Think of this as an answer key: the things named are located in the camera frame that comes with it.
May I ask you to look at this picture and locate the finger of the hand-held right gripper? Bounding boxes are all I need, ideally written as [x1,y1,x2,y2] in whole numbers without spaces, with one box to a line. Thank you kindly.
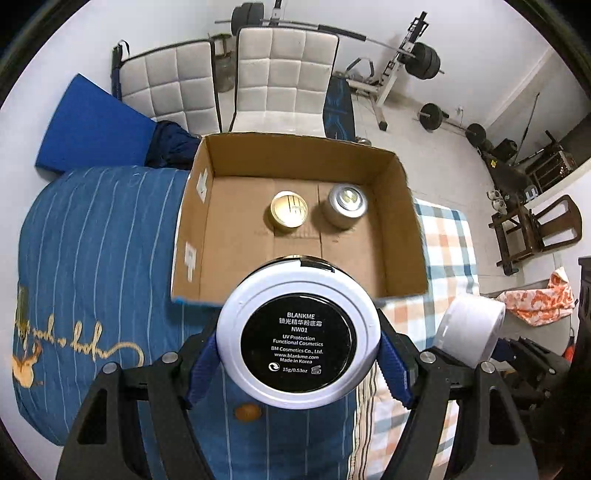
[491,338,517,364]

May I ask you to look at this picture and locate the dark blue cloth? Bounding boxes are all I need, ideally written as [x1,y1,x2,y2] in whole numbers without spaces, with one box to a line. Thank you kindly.
[145,121,202,171]

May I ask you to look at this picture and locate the white jar with black label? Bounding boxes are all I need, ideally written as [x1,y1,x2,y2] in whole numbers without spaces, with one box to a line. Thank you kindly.
[216,255,382,409]

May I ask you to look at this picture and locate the cardboard box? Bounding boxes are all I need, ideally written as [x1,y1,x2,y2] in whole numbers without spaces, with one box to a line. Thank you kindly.
[170,132,430,308]

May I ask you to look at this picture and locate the black storage rack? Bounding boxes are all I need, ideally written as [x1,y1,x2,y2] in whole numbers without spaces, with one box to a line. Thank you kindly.
[480,130,579,197]

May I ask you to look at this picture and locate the white quilted chair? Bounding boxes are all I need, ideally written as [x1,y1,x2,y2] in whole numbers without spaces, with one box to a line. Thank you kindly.
[228,27,340,138]
[111,39,221,137]

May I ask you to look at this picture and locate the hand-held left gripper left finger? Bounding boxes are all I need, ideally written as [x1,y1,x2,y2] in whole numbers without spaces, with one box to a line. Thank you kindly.
[55,322,221,480]

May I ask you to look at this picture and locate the dark wooden chair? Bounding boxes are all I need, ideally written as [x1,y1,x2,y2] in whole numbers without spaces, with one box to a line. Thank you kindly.
[488,194,583,277]

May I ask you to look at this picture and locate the black and blue bench pad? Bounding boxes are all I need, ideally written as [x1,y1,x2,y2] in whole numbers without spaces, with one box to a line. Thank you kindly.
[324,76,357,142]

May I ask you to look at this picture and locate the round gold tin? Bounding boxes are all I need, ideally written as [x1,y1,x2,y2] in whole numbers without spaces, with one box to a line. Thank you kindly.
[269,191,309,232]

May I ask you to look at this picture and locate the white weight bench rack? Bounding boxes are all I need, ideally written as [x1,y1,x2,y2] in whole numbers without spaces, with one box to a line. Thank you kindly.
[344,11,429,133]

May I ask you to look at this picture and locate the silver metal jar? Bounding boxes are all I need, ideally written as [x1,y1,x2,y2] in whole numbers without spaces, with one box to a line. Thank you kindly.
[321,183,369,230]

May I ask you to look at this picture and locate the plain white jar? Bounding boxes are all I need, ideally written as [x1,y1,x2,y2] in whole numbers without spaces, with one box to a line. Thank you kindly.
[431,296,506,367]

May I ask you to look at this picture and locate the dark cabinet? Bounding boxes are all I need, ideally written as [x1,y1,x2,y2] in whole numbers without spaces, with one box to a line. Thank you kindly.
[577,256,591,324]

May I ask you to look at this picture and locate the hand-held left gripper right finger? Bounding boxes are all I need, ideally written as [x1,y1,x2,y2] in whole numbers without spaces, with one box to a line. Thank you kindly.
[377,306,540,480]

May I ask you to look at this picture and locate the short barbell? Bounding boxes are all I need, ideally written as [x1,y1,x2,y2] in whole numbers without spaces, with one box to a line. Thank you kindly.
[418,102,488,149]

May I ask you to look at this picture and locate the blue foam mat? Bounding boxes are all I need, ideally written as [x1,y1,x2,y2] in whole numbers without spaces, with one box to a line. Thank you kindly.
[34,73,158,175]

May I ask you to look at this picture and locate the orange and white patterned cloth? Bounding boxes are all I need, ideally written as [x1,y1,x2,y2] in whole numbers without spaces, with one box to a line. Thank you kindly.
[496,267,577,325]

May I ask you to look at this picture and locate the plaid blanket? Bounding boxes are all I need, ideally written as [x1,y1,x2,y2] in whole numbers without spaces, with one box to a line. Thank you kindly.
[346,198,481,480]

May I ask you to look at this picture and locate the blue striped blanket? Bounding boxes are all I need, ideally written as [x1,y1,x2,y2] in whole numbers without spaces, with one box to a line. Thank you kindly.
[11,166,360,480]

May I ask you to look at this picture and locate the barbell with black plates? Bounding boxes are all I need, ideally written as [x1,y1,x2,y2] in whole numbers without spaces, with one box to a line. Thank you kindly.
[215,2,446,81]

